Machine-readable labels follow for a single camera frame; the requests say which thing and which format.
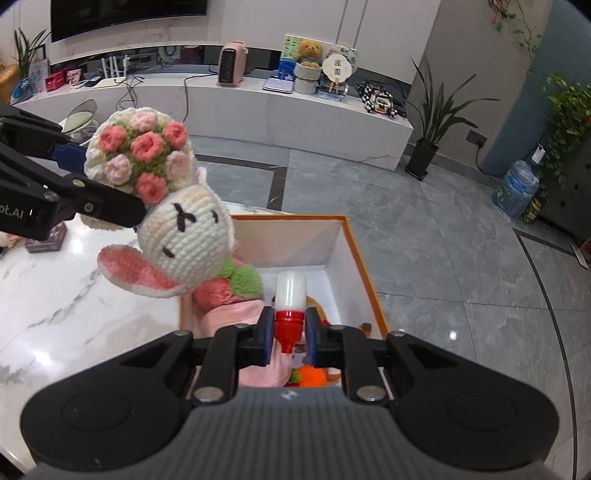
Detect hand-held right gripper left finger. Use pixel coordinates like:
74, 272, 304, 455
115, 305, 277, 407

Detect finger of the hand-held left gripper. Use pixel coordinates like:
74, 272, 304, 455
0, 145, 147, 228
0, 102, 89, 175

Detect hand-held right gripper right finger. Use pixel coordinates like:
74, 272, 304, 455
305, 307, 462, 405

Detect white bottle red cap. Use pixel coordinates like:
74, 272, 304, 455
273, 271, 310, 356

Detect crochet bunny with flower bouquet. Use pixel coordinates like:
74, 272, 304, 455
76, 107, 237, 300

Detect orange-rimmed white box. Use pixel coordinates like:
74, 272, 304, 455
178, 213, 400, 402

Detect dark small box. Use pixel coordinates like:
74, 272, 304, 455
25, 220, 66, 254

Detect orange crochet fruit toy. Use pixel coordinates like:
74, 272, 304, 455
288, 366, 343, 388

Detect pink cloth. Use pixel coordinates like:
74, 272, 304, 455
202, 300, 297, 389

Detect white chair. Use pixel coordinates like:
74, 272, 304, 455
62, 99, 100, 140

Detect pink crochet toy green leaves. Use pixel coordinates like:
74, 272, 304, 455
191, 257, 265, 315

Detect plant in blue vase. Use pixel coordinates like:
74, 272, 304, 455
10, 28, 53, 103

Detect white router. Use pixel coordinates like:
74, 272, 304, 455
99, 54, 133, 86

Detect golden ornament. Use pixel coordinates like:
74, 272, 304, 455
0, 65, 22, 105

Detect black television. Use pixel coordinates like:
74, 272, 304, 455
50, 0, 209, 44

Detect pink space heater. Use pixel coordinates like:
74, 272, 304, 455
218, 41, 250, 88

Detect white marble bench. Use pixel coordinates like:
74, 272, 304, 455
9, 44, 414, 172

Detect potted long-leaf plant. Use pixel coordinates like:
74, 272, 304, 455
404, 58, 500, 182

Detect knitted basket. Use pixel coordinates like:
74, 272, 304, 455
293, 62, 323, 95

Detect illustrated picture board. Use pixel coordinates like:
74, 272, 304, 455
279, 34, 358, 77

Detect black white toy car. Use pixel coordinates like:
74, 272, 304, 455
355, 79, 410, 120

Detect blue water bottle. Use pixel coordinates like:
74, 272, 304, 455
492, 159, 540, 220

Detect brown plush bear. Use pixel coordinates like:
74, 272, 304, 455
295, 40, 324, 66

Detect round paper fan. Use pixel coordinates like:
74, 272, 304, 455
321, 54, 359, 91

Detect dark cabinet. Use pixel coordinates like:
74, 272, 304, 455
538, 138, 591, 241

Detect green climbing plant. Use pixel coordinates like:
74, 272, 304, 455
487, 0, 591, 217

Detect black cable bundle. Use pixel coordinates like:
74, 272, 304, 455
117, 76, 147, 110

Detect black power cable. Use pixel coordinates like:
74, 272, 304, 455
182, 73, 218, 137

